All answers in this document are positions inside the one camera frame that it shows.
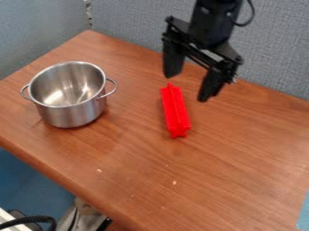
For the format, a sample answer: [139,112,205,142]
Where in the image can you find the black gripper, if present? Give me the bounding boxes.
[161,16,243,102]

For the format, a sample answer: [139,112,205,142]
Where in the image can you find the red star-shaped block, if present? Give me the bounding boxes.
[159,83,191,138]

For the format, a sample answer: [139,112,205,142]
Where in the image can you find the stainless steel pot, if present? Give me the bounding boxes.
[18,61,117,128]

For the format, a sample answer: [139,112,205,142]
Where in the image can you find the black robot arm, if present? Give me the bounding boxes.
[161,0,243,102]

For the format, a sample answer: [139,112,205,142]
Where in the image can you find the metal table leg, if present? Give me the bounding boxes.
[56,198,112,231]

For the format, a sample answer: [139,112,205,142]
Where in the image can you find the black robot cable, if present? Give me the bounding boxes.
[228,0,255,27]

